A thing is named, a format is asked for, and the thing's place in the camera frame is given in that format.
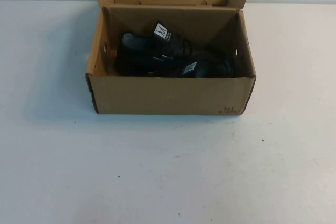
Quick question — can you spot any brown cardboard shoe box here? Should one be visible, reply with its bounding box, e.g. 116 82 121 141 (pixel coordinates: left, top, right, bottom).
84 0 257 116

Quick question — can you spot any black knit sneaker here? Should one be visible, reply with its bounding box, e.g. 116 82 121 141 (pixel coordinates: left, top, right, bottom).
115 20 191 77
146 56 237 78

